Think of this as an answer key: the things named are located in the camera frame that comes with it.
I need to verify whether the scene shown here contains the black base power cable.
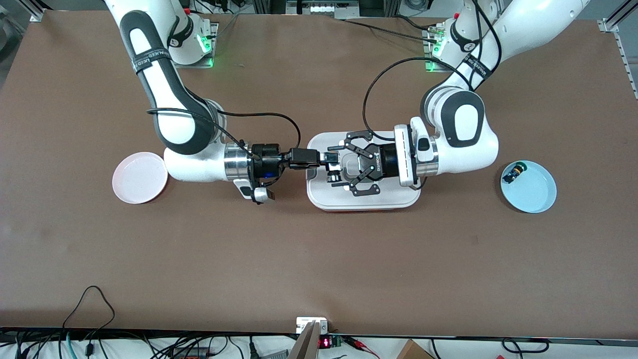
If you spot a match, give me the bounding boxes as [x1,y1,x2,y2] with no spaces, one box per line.
[335,15,435,44]

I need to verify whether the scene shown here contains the white power strip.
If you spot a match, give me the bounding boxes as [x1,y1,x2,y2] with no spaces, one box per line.
[286,0,360,15]

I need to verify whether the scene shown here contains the small white box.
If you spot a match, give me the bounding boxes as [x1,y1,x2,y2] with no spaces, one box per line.
[296,317,328,335]

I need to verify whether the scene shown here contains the brown cardboard box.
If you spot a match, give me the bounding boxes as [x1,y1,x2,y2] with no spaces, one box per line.
[395,339,435,359]

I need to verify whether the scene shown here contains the white lidded lunch box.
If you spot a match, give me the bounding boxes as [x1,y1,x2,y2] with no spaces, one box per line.
[305,131,422,212]

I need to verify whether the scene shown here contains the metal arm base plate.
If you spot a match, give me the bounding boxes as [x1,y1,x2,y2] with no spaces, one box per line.
[424,26,452,74]
[161,21,220,69]

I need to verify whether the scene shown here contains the light blue round plate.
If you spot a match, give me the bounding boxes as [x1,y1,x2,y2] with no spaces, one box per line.
[500,160,557,214]

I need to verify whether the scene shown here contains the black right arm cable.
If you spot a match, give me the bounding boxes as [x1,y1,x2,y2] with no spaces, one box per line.
[147,109,301,150]

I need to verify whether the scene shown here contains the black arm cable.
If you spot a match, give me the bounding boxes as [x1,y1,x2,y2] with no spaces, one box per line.
[362,0,500,135]
[147,109,301,150]

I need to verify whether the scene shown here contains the aluminium frame profile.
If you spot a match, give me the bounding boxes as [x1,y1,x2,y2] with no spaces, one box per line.
[27,0,53,21]
[598,0,635,33]

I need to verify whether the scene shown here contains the aluminium bar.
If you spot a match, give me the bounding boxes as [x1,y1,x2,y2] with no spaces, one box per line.
[287,321,320,359]

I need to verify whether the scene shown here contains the black looped cable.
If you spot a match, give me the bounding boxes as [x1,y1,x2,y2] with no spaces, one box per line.
[62,285,116,345]

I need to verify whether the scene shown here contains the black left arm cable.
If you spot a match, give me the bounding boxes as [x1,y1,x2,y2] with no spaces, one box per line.
[362,0,500,135]

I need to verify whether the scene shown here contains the pink round plate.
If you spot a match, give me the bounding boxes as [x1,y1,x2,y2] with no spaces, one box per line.
[112,152,168,204]

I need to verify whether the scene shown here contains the red clip leads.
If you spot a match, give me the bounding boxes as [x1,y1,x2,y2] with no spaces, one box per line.
[343,336,380,359]

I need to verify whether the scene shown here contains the aluminium table edge rail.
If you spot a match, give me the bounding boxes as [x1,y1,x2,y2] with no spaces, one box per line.
[616,31,638,100]

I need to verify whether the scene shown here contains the black oval cable loop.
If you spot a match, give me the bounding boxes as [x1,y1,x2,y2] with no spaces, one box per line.
[501,338,550,355]

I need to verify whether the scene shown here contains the black toy car green accent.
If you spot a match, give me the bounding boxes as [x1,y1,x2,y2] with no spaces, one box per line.
[502,162,528,184]

